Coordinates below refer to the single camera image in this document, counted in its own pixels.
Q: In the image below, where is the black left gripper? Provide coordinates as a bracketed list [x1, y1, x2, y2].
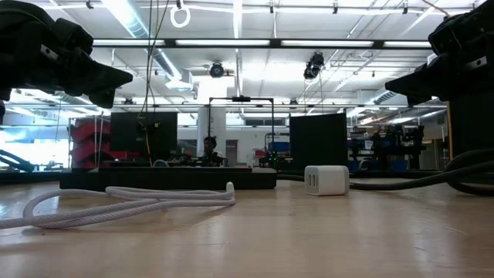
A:
[0, 0, 134, 110]

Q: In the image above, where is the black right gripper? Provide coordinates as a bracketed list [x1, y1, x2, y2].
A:
[384, 0, 494, 108]

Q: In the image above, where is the black power strip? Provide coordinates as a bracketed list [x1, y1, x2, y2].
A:
[59, 166, 278, 192]

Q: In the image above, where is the white USB charger cube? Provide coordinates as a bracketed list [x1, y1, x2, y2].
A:
[303, 164, 350, 197]

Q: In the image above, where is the white USB cable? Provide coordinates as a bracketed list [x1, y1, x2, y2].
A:
[0, 181, 237, 231]

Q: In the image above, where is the red storage bin stack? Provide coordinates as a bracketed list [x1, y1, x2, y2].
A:
[69, 117, 142, 169]

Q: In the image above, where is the black screen panel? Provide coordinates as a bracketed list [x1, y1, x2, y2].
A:
[110, 111, 178, 163]
[289, 112, 348, 171]

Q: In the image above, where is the person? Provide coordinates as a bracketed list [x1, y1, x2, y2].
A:
[196, 135, 225, 168]

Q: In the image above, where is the overhead LED light bar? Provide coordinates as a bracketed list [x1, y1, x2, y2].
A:
[92, 37, 432, 49]

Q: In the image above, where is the silver ceiling duct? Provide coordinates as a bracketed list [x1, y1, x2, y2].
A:
[100, 0, 194, 92]

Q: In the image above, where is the black power strip cord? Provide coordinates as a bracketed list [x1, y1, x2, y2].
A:
[276, 148, 494, 197]

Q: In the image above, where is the white hanging ring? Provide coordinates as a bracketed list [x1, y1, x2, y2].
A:
[169, 3, 192, 29]

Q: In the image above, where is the black ceiling camera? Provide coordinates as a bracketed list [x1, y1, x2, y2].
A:
[208, 61, 226, 80]
[303, 51, 326, 82]

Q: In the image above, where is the black aluminium table frame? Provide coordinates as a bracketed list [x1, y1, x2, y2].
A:
[0, 168, 448, 185]

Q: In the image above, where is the black stand frame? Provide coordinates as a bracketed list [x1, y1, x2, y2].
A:
[208, 95, 276, 165]

